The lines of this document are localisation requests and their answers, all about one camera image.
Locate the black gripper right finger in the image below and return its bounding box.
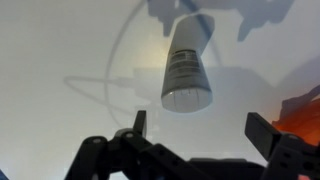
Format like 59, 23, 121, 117
244, 111, 320, 180

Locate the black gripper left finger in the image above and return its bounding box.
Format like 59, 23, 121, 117
64, 109, 201, 180

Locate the white labelled bottle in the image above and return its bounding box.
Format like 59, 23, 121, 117
160, 13, 215, 114

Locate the orange plastic bag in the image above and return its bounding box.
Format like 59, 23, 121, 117
271, 84, 320, 148

